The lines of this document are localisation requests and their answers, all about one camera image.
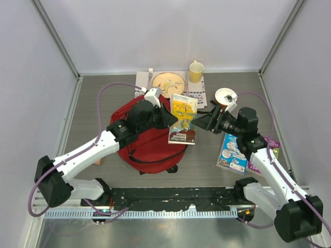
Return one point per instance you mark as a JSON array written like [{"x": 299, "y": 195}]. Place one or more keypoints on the white slotted cable duct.
[{"x": 191, "y": 213}]

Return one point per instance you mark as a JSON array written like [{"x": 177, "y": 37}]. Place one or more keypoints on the red backpack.
[{"x": 145, "y": 149}]

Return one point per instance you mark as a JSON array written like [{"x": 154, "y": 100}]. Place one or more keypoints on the yellow mug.
[{"x": 196, "y": 70}]

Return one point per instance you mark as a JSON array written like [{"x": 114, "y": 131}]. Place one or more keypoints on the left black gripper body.
[{"x": 156, "y": 120}]

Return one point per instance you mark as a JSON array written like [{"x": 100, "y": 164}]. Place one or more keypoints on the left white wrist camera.
[{"x": 152, "y": 96}]

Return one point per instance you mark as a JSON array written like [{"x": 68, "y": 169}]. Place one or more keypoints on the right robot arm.
[{"x": 295, "y": 213}]

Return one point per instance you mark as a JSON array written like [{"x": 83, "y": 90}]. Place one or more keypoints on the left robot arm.
[{"x": 53, "y": 176}]

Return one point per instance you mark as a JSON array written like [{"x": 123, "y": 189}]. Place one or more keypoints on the bird pattern wooden plate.
[{"x": 170, "y": 83}]

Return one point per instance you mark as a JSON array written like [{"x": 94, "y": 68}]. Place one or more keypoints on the blue comic cover book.
[{"x": 230, "y": 157}]

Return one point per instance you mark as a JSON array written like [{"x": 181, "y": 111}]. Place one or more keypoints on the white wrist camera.
[
  {"x": 231, "y": 102},
  {"x": 152, "y": 96}
]

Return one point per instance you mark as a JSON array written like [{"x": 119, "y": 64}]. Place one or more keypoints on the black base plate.
[{"x": 171, "y": 199}]

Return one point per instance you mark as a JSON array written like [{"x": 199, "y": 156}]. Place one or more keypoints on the tan leather wallet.
[{"x": 99, "y": 162}]

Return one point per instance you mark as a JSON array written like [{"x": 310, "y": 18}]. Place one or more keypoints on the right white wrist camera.
[{"x": 231, "y": 102}]

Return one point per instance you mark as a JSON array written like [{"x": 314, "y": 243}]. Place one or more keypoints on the pink handled fork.
[{"x": 150, "y": 76}]

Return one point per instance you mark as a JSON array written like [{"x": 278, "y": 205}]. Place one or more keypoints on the white orange bowl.
[{"x": 220, "y": 95}]

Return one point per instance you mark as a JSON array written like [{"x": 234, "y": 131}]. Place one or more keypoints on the yellow landscape paperback book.
[{"x": 185, "y": 109}]

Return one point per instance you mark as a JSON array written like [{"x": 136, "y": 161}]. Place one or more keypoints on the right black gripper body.
[{"x": 224, "y": 123}]

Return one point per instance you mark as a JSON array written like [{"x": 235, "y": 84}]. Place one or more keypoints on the patterned white placemat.
[{"x": 194, "y": 90}]

